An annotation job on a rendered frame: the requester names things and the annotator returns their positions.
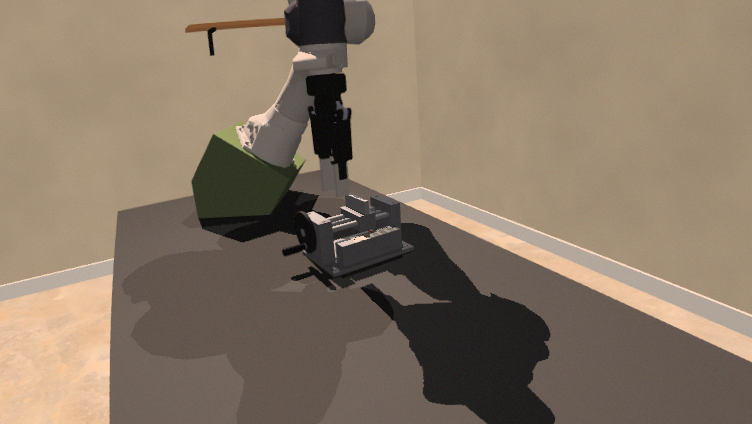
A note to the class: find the grey bench vise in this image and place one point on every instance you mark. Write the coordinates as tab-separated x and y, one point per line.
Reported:
380	238

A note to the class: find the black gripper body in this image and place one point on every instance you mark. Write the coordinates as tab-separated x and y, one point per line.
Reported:
329	86

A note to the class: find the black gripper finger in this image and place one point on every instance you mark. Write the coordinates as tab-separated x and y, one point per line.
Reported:
344	144
321	142

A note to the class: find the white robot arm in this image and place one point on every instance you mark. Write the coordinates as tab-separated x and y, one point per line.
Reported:
275	135

